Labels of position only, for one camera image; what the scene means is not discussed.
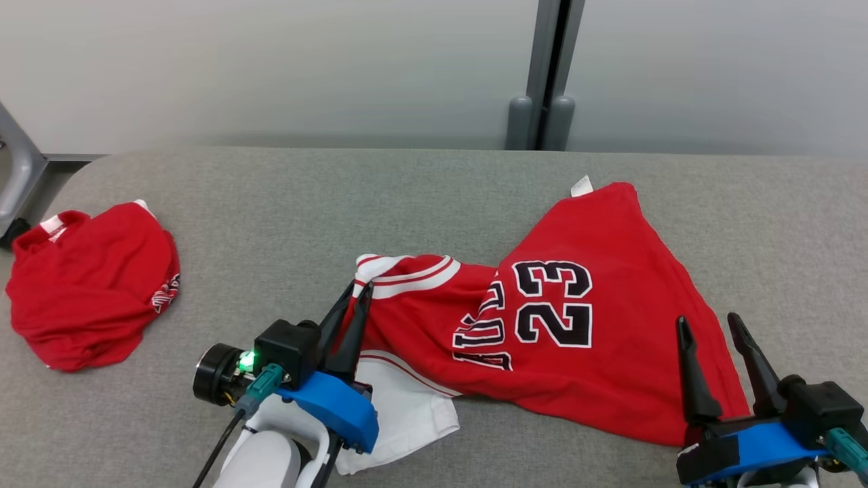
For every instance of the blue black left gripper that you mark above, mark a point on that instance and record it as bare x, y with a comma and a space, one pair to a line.
339, 410

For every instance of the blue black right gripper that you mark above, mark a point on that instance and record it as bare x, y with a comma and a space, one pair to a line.
753, 447

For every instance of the red basketball jersey number 23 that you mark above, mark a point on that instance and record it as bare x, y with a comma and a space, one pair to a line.
610, 352

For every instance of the red shorts white trim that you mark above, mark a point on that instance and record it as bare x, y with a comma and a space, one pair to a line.
88, 291

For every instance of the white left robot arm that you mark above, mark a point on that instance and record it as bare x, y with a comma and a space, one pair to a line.
264, 461

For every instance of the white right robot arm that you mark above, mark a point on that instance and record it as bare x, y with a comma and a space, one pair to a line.
773, 481

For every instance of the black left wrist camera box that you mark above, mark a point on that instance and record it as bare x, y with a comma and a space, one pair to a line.
288, 349

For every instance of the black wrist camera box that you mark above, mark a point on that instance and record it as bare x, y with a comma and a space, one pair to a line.
288, 349
824, 407

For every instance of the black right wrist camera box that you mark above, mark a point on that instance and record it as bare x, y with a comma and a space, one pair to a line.
824, 407

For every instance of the grey rounded post foot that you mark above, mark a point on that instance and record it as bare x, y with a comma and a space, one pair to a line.
519, 125
561, 125

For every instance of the grey partition frame post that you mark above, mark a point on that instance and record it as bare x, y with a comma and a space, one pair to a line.
553, 47

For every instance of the grey metal tube frame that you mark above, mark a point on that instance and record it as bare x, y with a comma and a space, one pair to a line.
20, 169

